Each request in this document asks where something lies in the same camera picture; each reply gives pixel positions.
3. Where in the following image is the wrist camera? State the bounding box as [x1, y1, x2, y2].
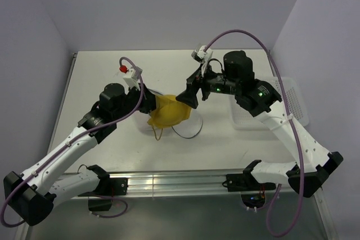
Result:
[191, 44, 213, 77]
[119, 65, 140, 90]

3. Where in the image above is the yellow cloth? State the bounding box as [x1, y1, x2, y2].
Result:
[147, 94, 192, 141]

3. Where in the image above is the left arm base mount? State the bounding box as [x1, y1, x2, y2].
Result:
[79, 177, 128, 215]

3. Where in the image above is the aluminium rail frame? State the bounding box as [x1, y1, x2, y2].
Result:
[16, 50, 338, 240]

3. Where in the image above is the white plastic basket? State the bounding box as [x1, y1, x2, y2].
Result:
[229, 77, 309, 131]

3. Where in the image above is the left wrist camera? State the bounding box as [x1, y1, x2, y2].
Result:
[119, 65, 140, 90]

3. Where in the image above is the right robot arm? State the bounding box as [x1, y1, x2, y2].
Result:
[176, 47, 344, 198]

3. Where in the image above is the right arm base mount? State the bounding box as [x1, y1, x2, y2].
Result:
[222, 173, 276, 208]

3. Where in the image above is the white mesh laundry bag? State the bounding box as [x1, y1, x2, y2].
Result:
[133, 89, 203, 139]

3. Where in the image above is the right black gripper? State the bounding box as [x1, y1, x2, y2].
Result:
[175, 60, 239, 108]

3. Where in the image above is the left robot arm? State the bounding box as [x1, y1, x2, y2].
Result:
[1, 83, 156, 228]

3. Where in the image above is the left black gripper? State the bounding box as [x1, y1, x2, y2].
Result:
[112, 83, 165, 120]

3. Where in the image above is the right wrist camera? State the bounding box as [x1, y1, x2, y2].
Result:
[191, 44, 213, 77]

